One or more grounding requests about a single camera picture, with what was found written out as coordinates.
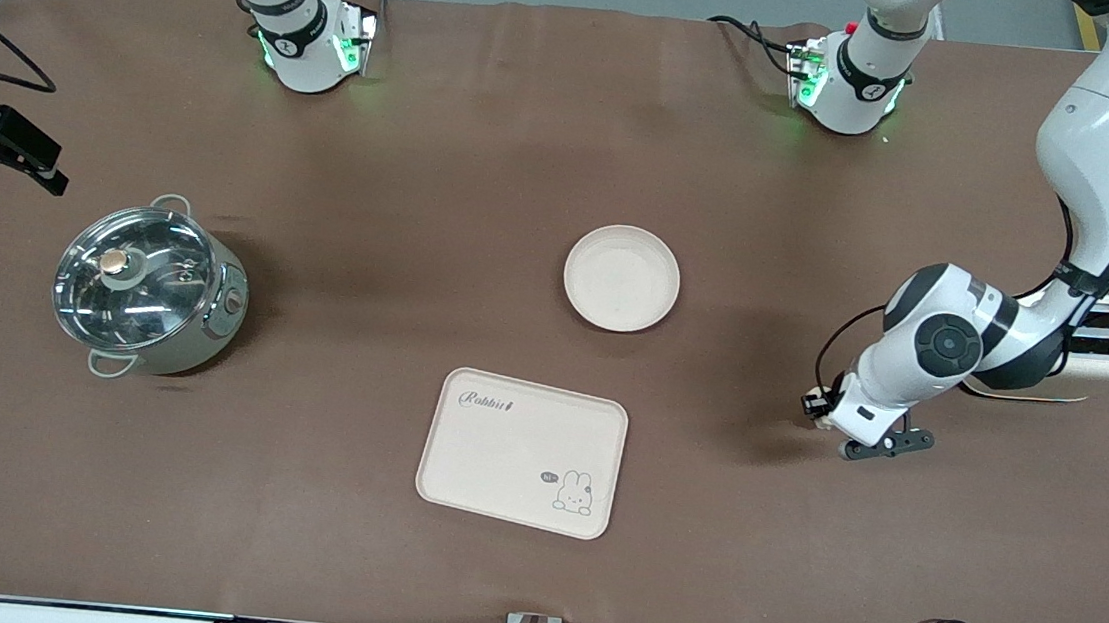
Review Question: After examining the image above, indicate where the cream round plate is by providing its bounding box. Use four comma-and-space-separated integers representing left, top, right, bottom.
558, 219, 686, 339

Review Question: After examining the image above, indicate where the glass pot lid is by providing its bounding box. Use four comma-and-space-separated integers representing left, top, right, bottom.
48, 198, 228, 361

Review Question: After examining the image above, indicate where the pale green cooking pot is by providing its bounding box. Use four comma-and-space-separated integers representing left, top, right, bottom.
45, 185, 259, 392

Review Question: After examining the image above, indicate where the cream rabbit print tray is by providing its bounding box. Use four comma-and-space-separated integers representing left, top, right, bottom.
411, 364, 634, 544

